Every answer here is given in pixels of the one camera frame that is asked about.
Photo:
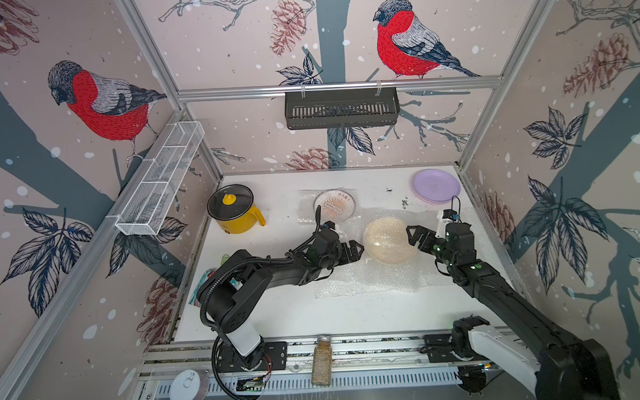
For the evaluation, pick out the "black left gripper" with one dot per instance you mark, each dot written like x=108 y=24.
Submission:
x=354 y=255

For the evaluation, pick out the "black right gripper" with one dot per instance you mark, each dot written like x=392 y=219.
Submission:
x=425 y=244

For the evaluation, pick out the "clear bubble wrap sheet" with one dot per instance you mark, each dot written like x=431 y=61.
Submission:
x=350 y=280
x=355 y=230

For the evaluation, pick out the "cream plate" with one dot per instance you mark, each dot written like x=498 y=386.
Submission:
x=386 y=241

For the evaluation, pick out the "pink dinner plate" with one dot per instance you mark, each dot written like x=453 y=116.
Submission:
x=447 y=201

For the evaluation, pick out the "purple plate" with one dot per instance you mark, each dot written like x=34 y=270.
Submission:
x=435 y=185

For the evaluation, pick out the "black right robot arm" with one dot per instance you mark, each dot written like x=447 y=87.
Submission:
x=549 y=361

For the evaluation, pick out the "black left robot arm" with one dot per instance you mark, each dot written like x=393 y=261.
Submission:
x=228 y=297

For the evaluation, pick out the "patterned plate in bubble wrap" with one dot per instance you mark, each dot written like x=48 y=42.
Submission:
x=336 y=205

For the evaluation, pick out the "spice jar with granules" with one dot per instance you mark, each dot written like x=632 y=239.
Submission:
x=322 y=362

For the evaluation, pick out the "small green sachet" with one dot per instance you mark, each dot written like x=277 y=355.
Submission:
x=224 y=259

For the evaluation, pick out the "yellow pot with black lid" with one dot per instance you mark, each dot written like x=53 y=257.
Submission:
x=233 y=208

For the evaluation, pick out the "green snack packet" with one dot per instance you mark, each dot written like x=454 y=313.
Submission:
x=199 y=287

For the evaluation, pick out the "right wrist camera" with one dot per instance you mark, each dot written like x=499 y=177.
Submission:
x=450 y=215

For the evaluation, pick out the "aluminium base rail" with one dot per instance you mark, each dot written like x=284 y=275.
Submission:
x=358 y=362

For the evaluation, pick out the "black hanging wire basket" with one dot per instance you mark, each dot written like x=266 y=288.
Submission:
x=363 y=107

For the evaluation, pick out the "white wire mesh shelf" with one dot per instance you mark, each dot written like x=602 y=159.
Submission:
x=150 y=202

